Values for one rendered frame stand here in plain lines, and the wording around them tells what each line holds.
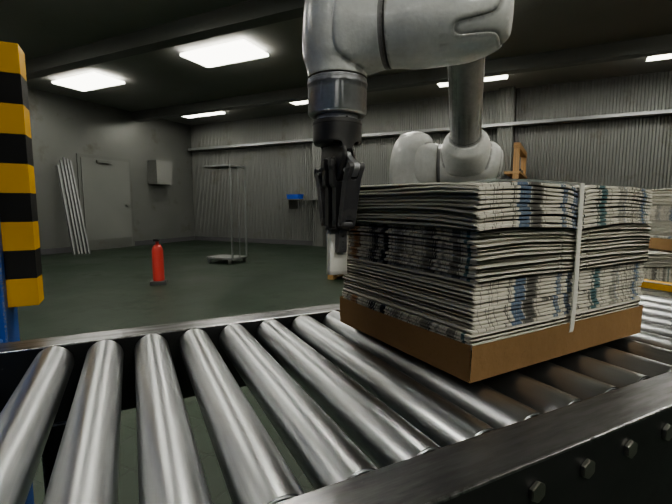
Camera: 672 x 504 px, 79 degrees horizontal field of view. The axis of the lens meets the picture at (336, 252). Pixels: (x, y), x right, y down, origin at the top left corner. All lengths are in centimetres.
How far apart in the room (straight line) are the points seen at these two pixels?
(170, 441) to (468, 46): 56
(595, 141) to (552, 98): 116
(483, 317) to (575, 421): 13
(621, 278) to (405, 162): 96
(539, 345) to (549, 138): 886
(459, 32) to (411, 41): 6
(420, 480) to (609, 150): 917
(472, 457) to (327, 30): 54
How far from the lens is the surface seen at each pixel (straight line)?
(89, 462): 42
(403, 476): 36
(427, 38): 61
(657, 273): 195
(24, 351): 75
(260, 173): 1149
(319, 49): 64
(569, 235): 60
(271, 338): 69
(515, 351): 54
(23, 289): 92
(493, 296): 50
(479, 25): 61
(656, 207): 204
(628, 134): 949
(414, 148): 154
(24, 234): 90
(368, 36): 63
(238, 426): 42
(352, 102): 62
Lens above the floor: 100
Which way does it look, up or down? 6 degrees down
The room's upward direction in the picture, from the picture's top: straight up
